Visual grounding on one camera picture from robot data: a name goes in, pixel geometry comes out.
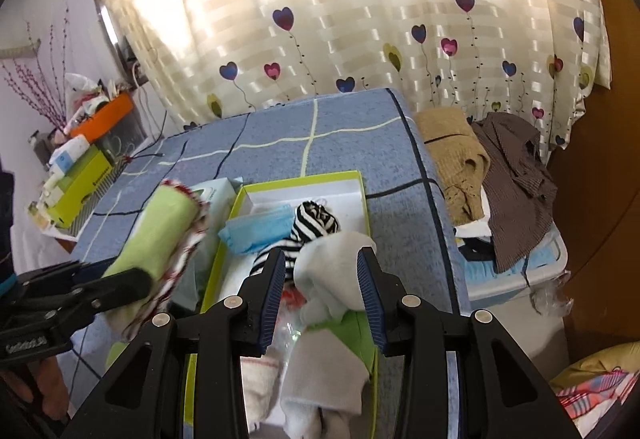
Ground crumpled clear plastic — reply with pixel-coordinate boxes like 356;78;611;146
530;276;576;317

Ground green cardboard box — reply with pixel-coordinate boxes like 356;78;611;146
47;152;116;228

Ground orange lidded storage bin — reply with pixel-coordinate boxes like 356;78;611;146
70;94;148;155

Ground white box green edge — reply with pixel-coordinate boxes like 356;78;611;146
185;170;382;439

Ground green patterned sock pair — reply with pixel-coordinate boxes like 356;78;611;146
100;179;211;340

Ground wet wipes pack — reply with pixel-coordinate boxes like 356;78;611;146
172;176;244;312

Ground wooden wardrobe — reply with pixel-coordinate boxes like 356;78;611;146
545;0;640;370

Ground blue checked bed sheet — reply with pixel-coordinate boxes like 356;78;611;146
60;88;473;439

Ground white plastic storage bin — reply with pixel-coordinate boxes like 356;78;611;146
452;219;571;315

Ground purple decorative branches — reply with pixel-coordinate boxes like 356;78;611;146
2;6;71;130

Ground beige sock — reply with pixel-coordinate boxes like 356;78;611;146
240;353;286;432

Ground tan corduroy garment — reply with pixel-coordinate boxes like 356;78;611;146
416;106;493;225

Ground black white striped sock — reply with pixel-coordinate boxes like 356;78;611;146
250;202;342;277

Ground blue face mask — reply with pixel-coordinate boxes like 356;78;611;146
218;210;296;256

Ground person's left hand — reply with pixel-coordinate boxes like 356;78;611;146
0;354;70;425

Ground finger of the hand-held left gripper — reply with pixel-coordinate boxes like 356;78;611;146
70;267;153;320

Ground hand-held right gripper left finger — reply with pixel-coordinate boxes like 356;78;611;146
60;248;287;439

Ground black cable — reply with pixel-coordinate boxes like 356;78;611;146
125;109;169;165

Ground green cloth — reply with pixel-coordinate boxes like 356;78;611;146
307;309;378;377

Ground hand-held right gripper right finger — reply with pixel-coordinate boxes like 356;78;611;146
356;246;583;439

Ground clear plastic bag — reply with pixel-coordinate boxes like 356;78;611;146
65;73;108;110

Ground plaid printed cloth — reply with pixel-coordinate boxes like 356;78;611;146
547;341;640;420

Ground white blue carton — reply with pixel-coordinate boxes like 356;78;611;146
48;138;92;180

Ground black white striped box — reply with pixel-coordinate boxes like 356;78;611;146
55;154;135;240

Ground brown striped shirt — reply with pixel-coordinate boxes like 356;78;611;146
470;112;558;272

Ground clear snack bag orange contents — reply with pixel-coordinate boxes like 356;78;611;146
270;276;316;355

